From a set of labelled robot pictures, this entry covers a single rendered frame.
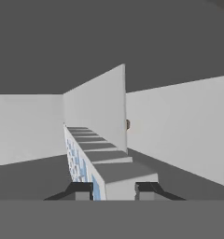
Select white cupboard run, blue panes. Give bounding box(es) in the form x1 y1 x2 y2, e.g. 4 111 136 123
63 123 160 202

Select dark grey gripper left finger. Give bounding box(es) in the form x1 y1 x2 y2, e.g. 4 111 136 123
43 182 95 202

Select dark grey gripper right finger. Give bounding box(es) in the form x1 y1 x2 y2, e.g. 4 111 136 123
134 182 187 202

